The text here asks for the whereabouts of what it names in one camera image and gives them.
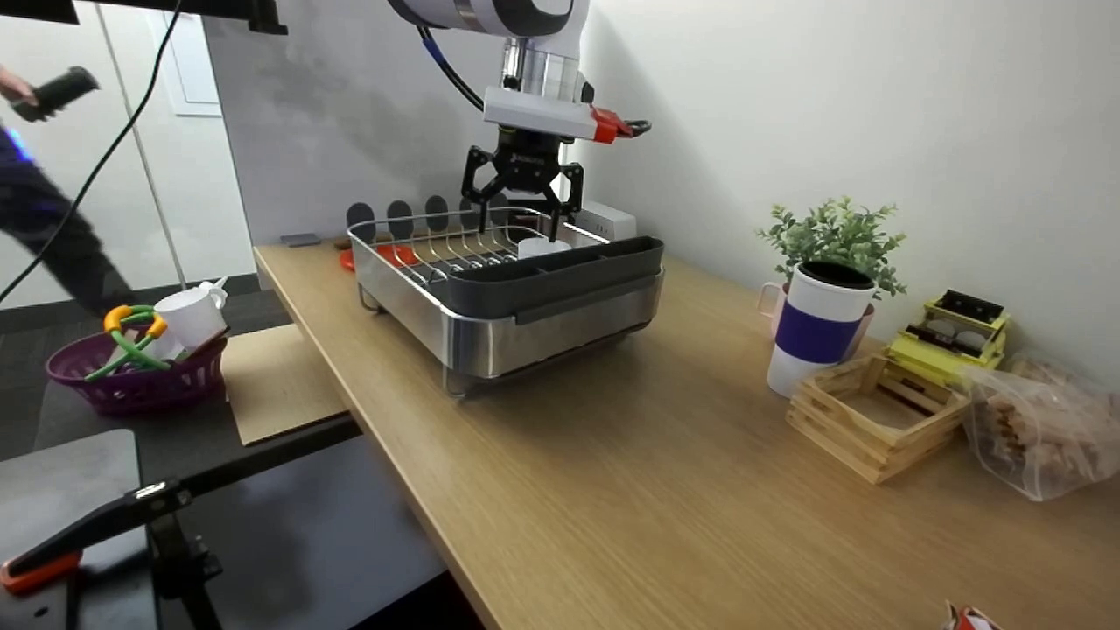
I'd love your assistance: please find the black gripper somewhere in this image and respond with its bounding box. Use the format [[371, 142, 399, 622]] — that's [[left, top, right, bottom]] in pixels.
[[461, 125, 585, 240]]

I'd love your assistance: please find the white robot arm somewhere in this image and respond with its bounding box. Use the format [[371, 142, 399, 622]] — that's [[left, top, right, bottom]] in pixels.
[[387, 0, 596, 236]]

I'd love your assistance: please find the steel and black dish rack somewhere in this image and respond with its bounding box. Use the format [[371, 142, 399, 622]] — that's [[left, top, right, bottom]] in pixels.
[[347, 196, 666, 387]]

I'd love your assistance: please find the white electronics box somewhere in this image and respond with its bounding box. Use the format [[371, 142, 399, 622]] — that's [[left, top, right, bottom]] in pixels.
[[576, 199, 638, 240]]

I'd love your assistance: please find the cardboard sheet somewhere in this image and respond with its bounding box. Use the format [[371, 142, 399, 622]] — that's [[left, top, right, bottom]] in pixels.
[[222, 325, 347, 443]]

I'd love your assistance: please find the white tumbler with blue sleeve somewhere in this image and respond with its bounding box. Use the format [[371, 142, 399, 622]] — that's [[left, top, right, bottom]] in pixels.
[[768, 264, 872, 397]]

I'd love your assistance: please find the green plant in pink pot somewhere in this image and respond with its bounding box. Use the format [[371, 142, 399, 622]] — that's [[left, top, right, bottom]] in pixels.
[[761, 196, 905, 302]]

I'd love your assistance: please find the white bottle in basket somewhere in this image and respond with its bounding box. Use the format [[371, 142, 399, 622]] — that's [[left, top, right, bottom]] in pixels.
[[151, 279, 228, 362]]

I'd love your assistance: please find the purple plastic basket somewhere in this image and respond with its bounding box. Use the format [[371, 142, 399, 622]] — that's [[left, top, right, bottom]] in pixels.
[[47, 337, 228, 415]]

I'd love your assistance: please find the wooden slat crate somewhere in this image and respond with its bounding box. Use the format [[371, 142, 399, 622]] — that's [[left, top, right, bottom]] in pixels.
[[789, 358, 971, 484]]

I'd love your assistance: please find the yellow toy truck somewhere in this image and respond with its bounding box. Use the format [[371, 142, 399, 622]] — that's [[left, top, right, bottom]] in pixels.
[[889, 292, 1008, 386]]

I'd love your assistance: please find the person in dark clothes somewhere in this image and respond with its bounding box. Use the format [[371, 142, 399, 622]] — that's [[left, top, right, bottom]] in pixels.
[[0, 63, 138, 318]]

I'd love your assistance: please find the clear plastic snack bag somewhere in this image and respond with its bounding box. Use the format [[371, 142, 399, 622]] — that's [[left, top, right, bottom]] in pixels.
[[961, 355, 1120, 503]]

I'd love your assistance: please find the small red white toy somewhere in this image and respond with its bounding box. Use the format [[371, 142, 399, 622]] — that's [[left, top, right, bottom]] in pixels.
[[944, 607, 1001, 630]]

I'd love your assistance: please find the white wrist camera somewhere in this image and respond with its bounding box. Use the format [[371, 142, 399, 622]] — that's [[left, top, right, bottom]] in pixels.
[[483, 89, 651, 142]]

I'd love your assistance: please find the black hanging cable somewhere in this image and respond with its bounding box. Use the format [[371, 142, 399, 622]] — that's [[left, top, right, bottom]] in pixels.
[[0, 0, 188, 306]]

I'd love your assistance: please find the black clamp with orange handle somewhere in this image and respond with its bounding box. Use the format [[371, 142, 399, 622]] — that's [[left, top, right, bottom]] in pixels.
[[2, 415, 357, 630]]

